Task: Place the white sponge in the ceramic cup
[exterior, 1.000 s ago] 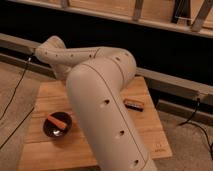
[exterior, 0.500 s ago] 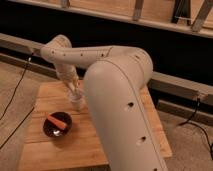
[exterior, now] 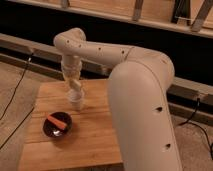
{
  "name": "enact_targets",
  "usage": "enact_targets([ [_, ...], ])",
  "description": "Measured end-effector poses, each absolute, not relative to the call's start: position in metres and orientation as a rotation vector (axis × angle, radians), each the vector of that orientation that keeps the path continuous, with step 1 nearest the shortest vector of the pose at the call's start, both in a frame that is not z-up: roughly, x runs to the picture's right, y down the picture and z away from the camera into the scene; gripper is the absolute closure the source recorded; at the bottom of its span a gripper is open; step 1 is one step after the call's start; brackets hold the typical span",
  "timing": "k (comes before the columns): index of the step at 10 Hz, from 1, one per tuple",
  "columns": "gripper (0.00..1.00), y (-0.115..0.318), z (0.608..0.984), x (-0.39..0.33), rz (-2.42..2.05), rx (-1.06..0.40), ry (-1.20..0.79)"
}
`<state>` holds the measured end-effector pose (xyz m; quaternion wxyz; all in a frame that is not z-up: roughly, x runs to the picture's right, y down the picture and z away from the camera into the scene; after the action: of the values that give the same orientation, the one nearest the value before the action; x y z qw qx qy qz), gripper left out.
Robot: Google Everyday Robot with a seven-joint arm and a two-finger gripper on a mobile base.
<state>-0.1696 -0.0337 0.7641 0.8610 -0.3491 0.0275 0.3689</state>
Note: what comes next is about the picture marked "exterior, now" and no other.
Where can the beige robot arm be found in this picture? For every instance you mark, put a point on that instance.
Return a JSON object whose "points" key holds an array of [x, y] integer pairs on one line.
{"points": [[137, 99]]}

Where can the orange stick in bowl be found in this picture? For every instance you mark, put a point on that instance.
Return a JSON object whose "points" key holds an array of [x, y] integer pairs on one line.
{"points": [[61, 125]]}

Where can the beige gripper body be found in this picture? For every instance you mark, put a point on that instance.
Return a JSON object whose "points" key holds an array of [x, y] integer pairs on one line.
{"points": [[71, 66]]}

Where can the dark brown bowl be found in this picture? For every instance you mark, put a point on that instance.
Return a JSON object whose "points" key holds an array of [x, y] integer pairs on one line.
{"points": [[53, 131]]}

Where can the white ceramic cup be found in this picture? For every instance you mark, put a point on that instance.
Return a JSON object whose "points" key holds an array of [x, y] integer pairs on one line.
{"points": [[76, 99]]}

